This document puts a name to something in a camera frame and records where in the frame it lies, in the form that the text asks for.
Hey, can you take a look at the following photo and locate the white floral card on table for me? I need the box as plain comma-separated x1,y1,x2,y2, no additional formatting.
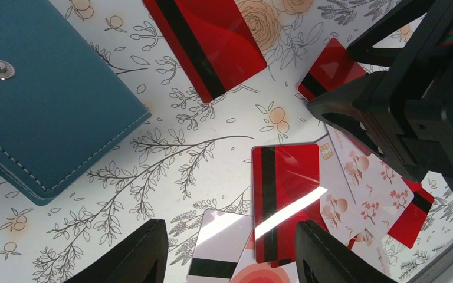
316,135,367,243

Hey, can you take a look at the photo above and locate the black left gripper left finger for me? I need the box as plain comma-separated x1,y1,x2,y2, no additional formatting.
67,219,168,283

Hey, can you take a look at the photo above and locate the white floral card in pile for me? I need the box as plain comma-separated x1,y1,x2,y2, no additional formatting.
326,126,413,239

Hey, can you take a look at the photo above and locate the small red card right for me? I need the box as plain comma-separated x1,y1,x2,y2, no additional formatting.
298,38,366,101

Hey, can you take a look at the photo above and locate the blue leather card holder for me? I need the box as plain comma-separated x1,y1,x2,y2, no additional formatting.
0,1,150,205

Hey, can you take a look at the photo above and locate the white card with black stripe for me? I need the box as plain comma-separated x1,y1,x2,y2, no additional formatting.
186,209,254,282

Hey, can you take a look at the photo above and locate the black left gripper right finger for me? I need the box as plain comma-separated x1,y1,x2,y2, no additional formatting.
294,220,394,283

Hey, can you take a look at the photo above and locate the white card with red circle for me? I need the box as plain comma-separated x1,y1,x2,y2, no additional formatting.
230,232,299,283

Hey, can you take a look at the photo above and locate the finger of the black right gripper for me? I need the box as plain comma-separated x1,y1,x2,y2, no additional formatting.
347,1,453,67
307,71,428,182

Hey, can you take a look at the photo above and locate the red card with black stripe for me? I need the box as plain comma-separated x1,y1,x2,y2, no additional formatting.
252,144,326,267

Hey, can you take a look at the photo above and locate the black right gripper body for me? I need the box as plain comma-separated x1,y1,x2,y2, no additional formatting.
369,1,453,191

